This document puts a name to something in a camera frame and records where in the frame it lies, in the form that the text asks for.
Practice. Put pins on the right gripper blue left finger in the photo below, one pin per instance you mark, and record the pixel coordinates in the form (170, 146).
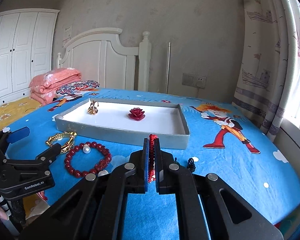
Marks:
(145, 164)

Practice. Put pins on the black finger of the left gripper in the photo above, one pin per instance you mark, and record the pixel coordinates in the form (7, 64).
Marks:
(46, 158)

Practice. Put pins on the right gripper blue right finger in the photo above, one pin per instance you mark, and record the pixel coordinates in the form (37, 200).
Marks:
(159, 168)

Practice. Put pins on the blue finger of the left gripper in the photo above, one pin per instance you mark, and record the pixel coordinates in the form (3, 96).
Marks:
(18, 135)

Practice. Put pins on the green pendant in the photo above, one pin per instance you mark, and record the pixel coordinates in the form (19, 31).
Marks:
(188, 167)

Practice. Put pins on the red fabric rose brooch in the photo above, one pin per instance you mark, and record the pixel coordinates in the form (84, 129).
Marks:
(136, 114)

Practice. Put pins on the grey shallow cardboard tray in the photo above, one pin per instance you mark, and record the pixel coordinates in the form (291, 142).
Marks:
(112, 123)

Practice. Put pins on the white pearl earring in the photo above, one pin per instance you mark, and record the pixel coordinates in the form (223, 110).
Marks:
(86, 149)
(103, 173)

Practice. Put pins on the pink folded quilt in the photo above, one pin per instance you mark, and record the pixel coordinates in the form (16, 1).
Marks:
(43, 87)

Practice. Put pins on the patterned red blue pillow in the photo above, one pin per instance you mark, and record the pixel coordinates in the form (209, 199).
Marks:
(77, 87)

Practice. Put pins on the white wardrobe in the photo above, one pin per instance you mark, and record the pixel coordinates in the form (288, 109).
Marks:
(26, 39)

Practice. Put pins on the white wooden headboard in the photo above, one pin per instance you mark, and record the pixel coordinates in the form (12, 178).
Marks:
(99, 55)

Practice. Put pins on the silver metal pole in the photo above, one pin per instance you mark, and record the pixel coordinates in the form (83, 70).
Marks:
(168, 60)

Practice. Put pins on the ship print curtain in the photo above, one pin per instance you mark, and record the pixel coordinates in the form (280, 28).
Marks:
(268, 88)

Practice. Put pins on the wall socket panel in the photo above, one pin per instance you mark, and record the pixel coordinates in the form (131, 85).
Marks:
(193, 81)

